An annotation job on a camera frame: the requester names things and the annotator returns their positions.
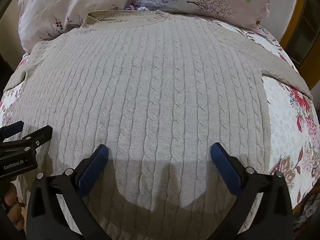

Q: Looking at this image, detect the beige cable-knit sweater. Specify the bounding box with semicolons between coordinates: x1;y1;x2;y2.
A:
2;10;313;240

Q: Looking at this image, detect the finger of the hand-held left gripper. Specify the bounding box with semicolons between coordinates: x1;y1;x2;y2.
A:
0;126;53;158
0;121;25;140

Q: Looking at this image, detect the person's left hand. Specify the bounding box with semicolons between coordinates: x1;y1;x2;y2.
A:
4;183;26;232

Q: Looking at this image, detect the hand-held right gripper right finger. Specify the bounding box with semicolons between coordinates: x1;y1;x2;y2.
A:
210;142;294;240

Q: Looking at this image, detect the white floral bed sheet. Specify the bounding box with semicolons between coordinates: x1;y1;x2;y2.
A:
0;17;320;240

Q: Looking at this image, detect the wooden bed frame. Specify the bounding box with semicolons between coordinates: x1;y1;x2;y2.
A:
279;0;320;92

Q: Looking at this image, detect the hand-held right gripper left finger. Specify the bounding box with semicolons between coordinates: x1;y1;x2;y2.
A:
26;144;111;240

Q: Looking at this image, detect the pale pink lavender-print pillow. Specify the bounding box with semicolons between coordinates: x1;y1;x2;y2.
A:
19;0;137;55

